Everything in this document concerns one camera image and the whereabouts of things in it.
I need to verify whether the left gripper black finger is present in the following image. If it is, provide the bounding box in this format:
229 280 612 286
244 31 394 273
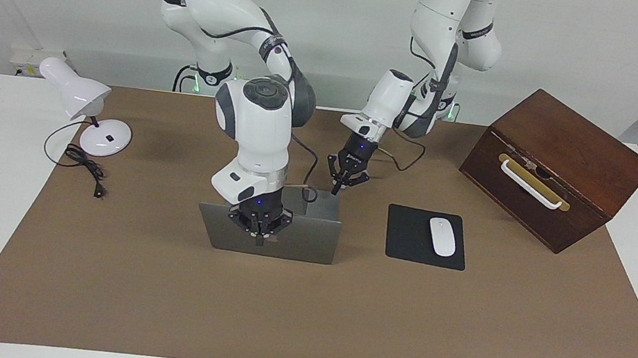
323 155 346 197
343 169 371 192

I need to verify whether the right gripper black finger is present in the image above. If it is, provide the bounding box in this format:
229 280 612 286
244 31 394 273
241 214 263 246
259 216 285 247

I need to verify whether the grey aluminium laptop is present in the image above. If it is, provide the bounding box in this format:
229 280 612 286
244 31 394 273
194 177 346 267

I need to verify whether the black mouse pad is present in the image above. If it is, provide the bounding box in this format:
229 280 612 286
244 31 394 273
382 203 472 272

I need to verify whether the brown paper table mat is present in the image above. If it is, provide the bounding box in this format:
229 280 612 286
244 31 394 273
0 70 638 358

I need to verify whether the white computer mouse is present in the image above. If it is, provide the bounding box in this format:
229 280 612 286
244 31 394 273
426 217 460 259

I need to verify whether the white desk lamp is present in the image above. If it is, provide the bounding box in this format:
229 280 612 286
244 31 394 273
29 55 141 161

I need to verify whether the dark brown wooden box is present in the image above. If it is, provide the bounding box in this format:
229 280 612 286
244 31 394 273
451 80 638 264

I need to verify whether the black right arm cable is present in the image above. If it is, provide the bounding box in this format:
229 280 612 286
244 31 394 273
181 2 339 205

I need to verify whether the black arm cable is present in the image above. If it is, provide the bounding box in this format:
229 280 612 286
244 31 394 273
181 2 339 205
373 31 461 177

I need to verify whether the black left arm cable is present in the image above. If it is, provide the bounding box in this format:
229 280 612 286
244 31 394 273
373 31 461 177

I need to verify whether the black right base cable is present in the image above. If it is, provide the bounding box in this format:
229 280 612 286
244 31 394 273
172 63 197 94

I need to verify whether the white box handle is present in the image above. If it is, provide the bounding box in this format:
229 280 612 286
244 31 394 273
497 159 567 211

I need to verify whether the brass handle plate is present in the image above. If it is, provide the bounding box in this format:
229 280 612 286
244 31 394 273
494 153 576 213

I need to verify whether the black lamp power cable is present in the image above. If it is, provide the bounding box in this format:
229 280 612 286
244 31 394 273
39 115 116 200

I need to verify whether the white wall power strip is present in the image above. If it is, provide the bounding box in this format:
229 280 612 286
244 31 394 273
8 44 79 83

